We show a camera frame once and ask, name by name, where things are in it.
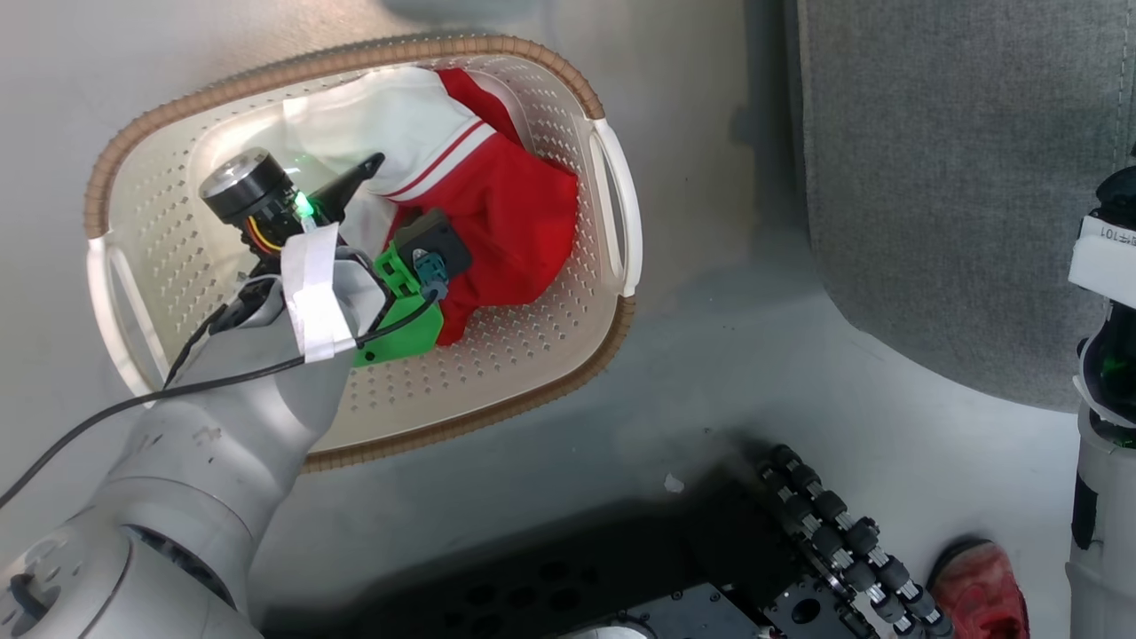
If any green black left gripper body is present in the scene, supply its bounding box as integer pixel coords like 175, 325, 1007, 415
199, 146, 445, 367

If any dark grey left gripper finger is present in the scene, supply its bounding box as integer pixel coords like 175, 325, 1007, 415
312, 152, 387, 225

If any red and white garment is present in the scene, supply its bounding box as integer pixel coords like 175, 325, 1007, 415
281, 66, 581, 348

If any grey fabric sofa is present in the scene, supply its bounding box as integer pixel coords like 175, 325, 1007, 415
796, 0, 1136, 412

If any white perforated laundry basket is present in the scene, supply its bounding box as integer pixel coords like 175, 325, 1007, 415
83, 34, 643, 474

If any black roller omni wheel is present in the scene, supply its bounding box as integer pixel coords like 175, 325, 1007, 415
753, 443, 958, 639

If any red shoe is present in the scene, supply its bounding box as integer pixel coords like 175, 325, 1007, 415
926, 536, 1032, 639

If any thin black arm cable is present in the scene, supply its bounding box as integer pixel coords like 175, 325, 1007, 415
163, 282, 267, 390
0, 289, 443, 512

